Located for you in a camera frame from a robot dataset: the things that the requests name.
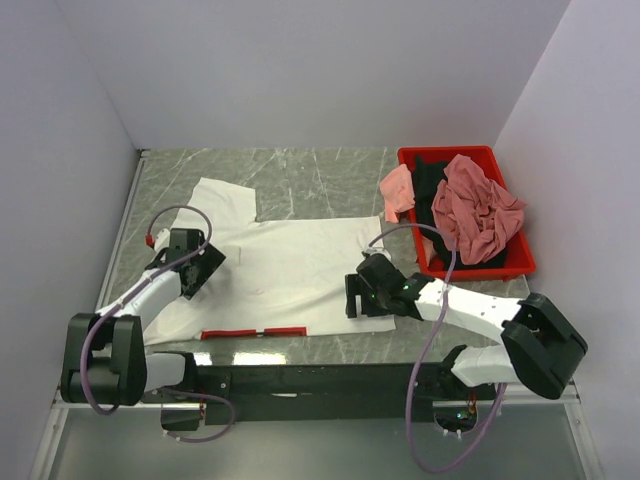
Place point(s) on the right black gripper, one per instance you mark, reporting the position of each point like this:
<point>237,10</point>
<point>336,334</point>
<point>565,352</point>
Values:
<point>355,285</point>

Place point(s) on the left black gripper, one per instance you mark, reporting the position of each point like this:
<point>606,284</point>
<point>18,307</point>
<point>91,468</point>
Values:
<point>210,260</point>

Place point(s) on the white t shirt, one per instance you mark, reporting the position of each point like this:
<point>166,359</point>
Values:
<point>277,274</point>

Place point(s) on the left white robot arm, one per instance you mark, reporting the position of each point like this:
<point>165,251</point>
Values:
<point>104,363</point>

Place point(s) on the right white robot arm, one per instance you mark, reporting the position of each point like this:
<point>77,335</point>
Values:
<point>534,344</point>

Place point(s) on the light pink t shirt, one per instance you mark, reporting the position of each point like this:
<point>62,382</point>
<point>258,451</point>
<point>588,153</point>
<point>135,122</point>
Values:
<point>398,193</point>

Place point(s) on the black base beam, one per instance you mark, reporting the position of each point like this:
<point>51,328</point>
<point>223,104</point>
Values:
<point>324,392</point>

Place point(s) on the black t shirt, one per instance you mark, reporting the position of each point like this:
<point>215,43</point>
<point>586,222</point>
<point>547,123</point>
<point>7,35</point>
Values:
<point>426,178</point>

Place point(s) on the dusty pink t shirt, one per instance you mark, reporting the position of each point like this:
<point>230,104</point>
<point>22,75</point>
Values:
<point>478,215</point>

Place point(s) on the red plastic bin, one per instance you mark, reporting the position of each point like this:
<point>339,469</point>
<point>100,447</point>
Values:
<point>519,257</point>

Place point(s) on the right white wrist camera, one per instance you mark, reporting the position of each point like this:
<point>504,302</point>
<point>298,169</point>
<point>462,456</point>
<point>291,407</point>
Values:
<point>376,250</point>

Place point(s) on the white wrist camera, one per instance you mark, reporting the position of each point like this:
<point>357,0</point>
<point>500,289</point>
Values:
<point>157,241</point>
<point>376,250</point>

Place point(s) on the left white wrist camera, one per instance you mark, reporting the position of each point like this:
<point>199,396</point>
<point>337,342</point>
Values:
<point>157,241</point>

